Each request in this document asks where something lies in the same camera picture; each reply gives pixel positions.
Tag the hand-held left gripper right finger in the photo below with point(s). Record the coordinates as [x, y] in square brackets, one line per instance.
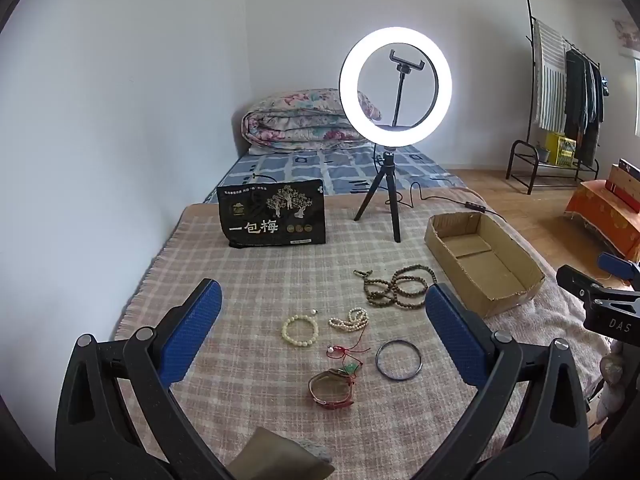
[455, 342]

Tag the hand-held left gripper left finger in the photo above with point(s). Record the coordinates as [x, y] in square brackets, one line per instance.
[192, 332]

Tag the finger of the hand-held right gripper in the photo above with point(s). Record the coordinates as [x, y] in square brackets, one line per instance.
[582, 285]
[620, 264]

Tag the dark metal bangle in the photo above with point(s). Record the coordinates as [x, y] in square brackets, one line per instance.
[378, 361]

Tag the cardboard box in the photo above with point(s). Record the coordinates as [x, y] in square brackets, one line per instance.
[480, 260]

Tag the orange cloth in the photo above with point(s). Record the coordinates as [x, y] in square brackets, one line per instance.
[600, 220]

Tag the plaid blanket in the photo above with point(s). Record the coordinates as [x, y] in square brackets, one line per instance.
[250, 285]

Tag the brown carton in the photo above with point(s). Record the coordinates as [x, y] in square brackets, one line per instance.
[622, 187]

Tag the yellow crate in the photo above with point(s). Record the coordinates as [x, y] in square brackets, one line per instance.
[560, 149]

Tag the black snack bag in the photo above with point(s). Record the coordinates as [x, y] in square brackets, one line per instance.
[270, 215]

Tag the olive cloth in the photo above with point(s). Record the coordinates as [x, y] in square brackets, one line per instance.
[270, 460]

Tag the black clothes rack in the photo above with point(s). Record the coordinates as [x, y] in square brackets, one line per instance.
[520, 147]

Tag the dark hanging clothes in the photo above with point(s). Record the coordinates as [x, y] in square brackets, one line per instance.
[582, 95]

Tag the black mini tripod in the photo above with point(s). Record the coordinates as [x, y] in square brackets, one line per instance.
[387, 170]

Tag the blue patterned bed sheet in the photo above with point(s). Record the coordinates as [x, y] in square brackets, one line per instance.
[310, 170]

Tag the striped cloth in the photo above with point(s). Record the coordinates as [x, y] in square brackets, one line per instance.
[547, 75]

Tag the folded floral quilt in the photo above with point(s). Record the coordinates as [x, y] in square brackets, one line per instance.
[290, 120]

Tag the black phone holder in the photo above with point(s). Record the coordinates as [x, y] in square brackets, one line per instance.
[406, 67]

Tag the floral wall hanging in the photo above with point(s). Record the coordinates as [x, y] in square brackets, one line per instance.
[627, 32]

